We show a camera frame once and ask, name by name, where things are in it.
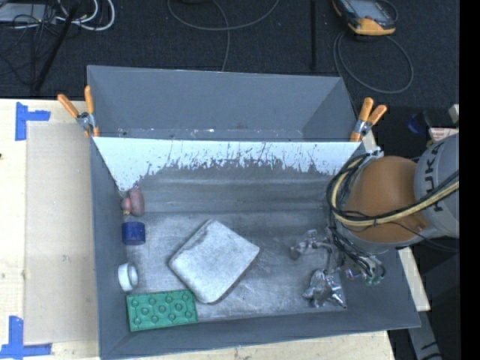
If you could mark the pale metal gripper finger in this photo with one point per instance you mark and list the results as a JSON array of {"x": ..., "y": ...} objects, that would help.
[
  {"x": 323, "y": 288},
  {"x": 308, "y": 243}
]

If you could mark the white flat square sponge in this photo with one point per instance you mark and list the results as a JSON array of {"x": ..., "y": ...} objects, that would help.
[{"x": 213, "y": 261}]

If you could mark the dark green studded flat block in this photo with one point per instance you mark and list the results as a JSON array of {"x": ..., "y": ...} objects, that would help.
[{"x": 161, "y": 310}]

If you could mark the grey metal bin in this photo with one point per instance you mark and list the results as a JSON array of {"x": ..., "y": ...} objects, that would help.
[{"x": 225, "y": 103}]

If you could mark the blue cylinder cup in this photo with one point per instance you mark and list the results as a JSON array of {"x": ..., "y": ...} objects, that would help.
[{"x": 133, "y": 233}]

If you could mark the pink-brown toy animal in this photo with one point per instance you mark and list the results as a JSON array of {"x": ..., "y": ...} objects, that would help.
[{"x": 135, "y": 201}]

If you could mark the pale brown cardboard board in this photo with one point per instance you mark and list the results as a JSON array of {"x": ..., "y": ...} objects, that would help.
[{"x": 56, "y": 231}]

